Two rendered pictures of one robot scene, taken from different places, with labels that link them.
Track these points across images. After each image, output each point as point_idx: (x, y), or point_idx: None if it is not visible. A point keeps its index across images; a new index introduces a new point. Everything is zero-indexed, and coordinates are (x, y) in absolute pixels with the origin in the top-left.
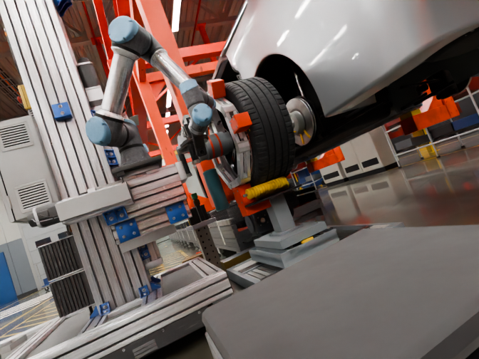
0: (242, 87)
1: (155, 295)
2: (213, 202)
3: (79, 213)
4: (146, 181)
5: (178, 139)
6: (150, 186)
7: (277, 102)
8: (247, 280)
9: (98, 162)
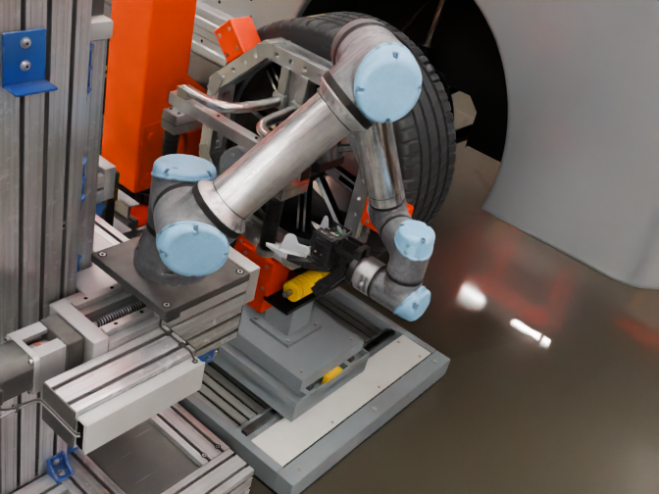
0: (416, 122)
1: (108, 492)
2: (125, 177)
3: (119, 433)
4: (194, 313)
5: (288, 239)
6: (196, 321)
7: (447, 172)
8: (208, 417)
9: (61, 210)
